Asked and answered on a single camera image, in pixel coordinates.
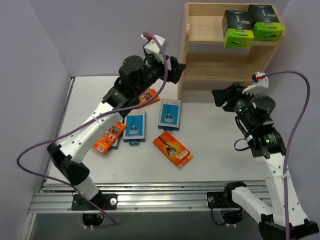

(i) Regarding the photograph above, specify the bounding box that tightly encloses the aluminium rail base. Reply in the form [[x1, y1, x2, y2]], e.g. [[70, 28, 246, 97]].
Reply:
[[29, 181, 298, 213]]

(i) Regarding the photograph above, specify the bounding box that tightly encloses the orange styler box back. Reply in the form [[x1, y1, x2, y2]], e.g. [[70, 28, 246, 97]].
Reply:
[[139, 88, 161, 104]]

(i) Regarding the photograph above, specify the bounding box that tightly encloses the Harry's razor box right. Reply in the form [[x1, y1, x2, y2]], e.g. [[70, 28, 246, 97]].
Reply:
[[157, 98, 182, 131]]

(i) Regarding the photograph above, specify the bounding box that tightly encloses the wooden shelf unit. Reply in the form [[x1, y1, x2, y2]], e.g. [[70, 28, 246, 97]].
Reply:
[[177, 2, 286, 100]]

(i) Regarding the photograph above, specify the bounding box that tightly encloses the black green GilletteLabs box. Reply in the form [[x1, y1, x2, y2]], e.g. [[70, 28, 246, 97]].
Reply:
[[222, 10, 254, 49], [247, 4, 283, 42]]

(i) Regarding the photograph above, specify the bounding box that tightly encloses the orange styler box left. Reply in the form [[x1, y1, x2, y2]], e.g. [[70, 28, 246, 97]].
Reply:
[[92, 122, 126, 155]]

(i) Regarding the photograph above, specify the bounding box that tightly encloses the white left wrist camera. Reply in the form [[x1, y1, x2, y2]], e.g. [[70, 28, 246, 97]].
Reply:
[[140, 34, 168, 63]]

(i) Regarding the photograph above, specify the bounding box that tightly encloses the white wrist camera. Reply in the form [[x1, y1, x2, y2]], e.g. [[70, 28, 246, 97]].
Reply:
[[140, 34, 168, 63], [242, 72, 269, 95]]

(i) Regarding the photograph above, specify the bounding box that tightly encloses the orange styler box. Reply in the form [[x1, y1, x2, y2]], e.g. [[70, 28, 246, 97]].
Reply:
[[92, 122, 126, 155], [139, 88, 161, 104]]

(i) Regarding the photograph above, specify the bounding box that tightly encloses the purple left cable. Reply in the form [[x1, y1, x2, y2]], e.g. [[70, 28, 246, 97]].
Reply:
[[16, 32, 168, 227]]

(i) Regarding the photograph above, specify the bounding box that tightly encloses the Harry's razor box middle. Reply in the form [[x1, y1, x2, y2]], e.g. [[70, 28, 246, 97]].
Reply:
[[123, 109, 146, 146]]

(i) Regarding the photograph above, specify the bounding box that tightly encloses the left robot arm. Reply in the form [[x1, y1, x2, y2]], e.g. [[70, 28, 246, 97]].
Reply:
[[47, 54, 186, 210]]

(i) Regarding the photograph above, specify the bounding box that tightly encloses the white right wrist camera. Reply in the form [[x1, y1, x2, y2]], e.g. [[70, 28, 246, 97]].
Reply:
[[242, 72, 269, 95]]

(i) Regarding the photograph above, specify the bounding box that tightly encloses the orange Gillette Fusion5 box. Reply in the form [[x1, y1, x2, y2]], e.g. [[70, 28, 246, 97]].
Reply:
[[152, 131, 193, 169]]

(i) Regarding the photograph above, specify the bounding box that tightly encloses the harry's razor box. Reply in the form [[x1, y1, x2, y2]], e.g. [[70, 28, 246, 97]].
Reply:
[[110, 137, 121, 150], [123, 109, 146, 146], [157, 98, 182, 131]]

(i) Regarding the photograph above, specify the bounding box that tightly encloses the Harry's razor box left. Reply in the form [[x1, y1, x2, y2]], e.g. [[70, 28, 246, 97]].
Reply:
[[110, 137, 121, 150]]

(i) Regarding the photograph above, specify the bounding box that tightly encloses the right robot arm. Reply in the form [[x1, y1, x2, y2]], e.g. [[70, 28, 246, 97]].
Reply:
[[212, 83, 320, 240]]

